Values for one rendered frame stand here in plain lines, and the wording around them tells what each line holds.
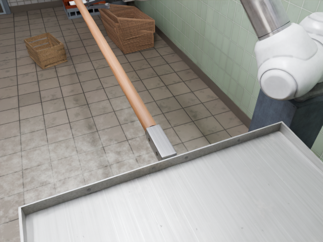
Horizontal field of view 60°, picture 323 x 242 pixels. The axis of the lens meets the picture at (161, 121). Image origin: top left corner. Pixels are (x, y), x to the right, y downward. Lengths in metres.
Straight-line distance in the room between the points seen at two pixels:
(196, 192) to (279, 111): 0.73
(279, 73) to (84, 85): 2.37
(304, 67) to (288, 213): 0.46
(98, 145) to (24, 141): 0.61
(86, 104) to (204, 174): 2.25
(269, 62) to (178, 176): 0.48
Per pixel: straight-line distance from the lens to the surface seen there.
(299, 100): 1.12
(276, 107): 1.20
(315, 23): 1.07
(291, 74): 0.87
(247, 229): 0.51
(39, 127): 2.61
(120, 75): 0.77
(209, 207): 0.52
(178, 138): 2.30
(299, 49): 0.90
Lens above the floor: 1.62
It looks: 41 degrees down
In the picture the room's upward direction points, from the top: straight up
